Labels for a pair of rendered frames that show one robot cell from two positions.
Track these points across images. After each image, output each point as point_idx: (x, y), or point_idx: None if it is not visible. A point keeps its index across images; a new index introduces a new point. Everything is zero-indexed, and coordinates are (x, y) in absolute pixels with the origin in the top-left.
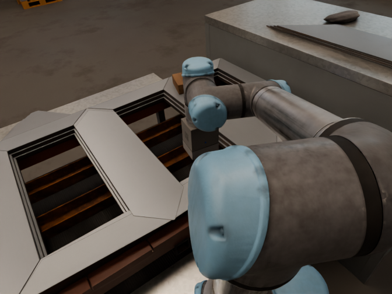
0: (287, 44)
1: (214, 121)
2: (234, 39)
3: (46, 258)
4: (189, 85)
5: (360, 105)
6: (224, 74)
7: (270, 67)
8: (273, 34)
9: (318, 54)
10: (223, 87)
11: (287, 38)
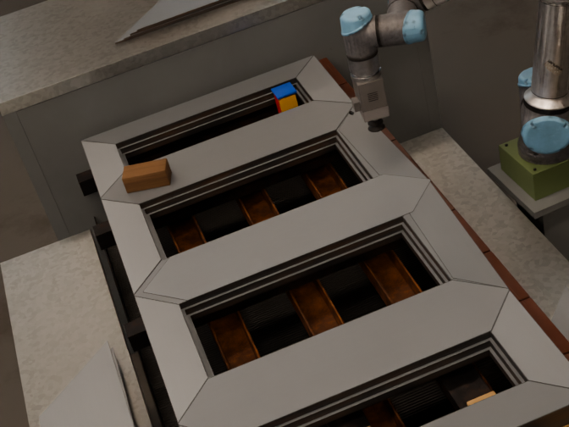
0: (195, 31)
1: (425, 25)
2: (92, 91)
3: (452, 274)
4: (377, 27)
5: (325, 24)
6: (135, 141)
7: (185, 79)
8: (152, 40)
9: (243, 13)
10: (399, 6)
11: (177, 30)
